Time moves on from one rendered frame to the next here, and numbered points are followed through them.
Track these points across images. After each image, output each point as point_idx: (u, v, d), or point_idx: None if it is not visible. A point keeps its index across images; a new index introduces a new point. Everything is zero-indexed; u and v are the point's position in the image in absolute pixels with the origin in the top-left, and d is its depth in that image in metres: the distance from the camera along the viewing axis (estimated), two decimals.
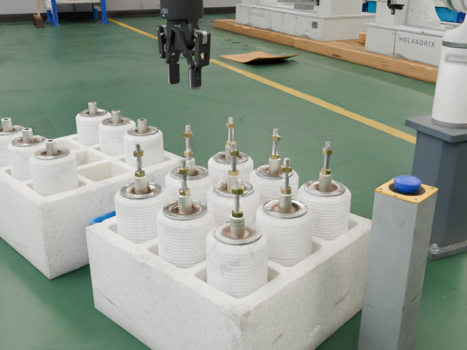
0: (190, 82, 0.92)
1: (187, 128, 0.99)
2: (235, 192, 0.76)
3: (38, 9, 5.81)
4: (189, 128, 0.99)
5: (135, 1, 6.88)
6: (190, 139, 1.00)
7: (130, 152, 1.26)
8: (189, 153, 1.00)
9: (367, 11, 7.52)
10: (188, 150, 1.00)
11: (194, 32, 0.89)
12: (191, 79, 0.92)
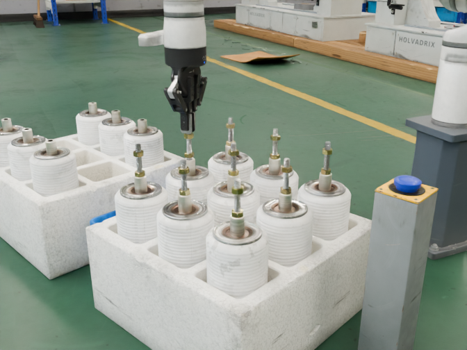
0: (195, 123, 1.00)
1: None
2: (235, 192, 0.76)
3: (38, 9, 5.81)
4: None
5: (135, 1, 6.88)
6: (190, 140, 1.01)
7: (130, 152, 1.26)
8: (188, 154, 1.00)
9: (367, 11, 7.52)
10: (188, 151, 1.01)
11: None
12: (194, 120, 0.99)
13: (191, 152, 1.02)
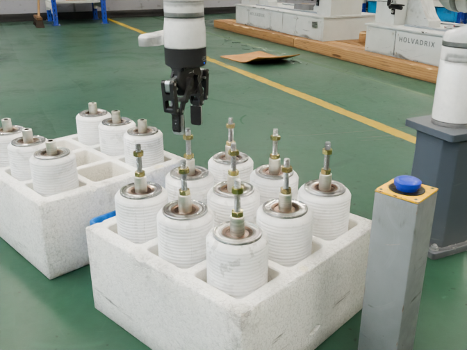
0: (202, 117, 1.02)
1: (187, 129, 1.00)
2: (235, 192, 0.76)
3: (38, 9, 5.81)
4: (185, 130, 1.00)
5: (135, 1, 6.88)
6: (187, 142, 1.00)
7: (130, 152, 1.26)
8: (185, 153, 1.02)
9: (367, 11, 7.52)
10: (187, 151, 1.01)
11: (199, 72, 0.99)
12: (201, 114, 1.02)
13: (190, 155, 1.01)
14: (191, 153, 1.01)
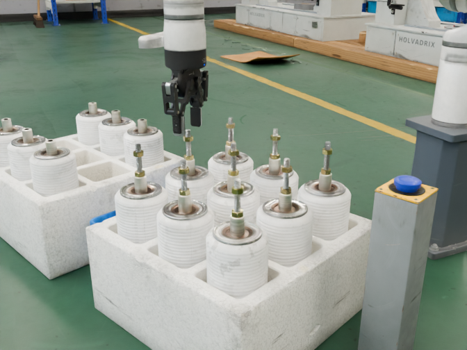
0: (201, 118, 1.02)
1: (187, 130, 1.00)
2: (235, 192, 0.76)
3: (38, 9, 5.81)
4: (185, 131, 1.00)
5: (135, 1, 6.88)
6: (187, 144, 1.00)
7: (130, 152, 1.26)
8: (186, 154, 1.02)
9: (367, 11, 7.52)
10: (187, 152, 1.02)
11: (199, 73, 0.99)
12: (201, 116, 1.02)
13: (188, 157, 1.01)
14: (190, 155, 1.01)
